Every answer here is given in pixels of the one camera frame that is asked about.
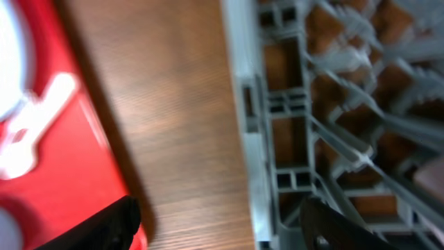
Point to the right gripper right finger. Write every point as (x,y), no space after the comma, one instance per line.
(319,220)

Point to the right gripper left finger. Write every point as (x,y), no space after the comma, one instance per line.
(112,228)

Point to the grey dishwasher rack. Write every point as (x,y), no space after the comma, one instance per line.
(340,101)

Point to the red plastic tray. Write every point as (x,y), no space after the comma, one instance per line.
(76,174)

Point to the white plastic spoon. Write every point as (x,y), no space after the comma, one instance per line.
(25,129)

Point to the light blue plate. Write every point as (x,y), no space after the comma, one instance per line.
(17,57)

